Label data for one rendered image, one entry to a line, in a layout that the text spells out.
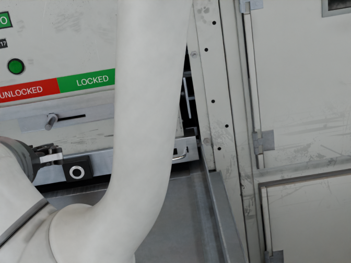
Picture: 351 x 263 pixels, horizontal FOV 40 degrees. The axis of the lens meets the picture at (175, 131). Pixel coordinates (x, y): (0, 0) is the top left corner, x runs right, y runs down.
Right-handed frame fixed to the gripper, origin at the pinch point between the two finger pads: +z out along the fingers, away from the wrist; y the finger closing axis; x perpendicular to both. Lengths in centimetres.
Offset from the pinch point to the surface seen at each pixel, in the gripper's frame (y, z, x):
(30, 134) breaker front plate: -9.1, 21.8, 3.3
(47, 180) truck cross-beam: -7.8, 24.5, -7.6
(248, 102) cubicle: 38.6, 17.4, 2.9
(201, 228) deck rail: 24.8, 2.3, -18.0
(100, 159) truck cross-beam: 5.0, 23.4, -4.7
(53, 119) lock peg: -2.6, 18.8, 5.7
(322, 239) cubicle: 52, 28, -32
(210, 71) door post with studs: 31.6, 14.8, 10.2
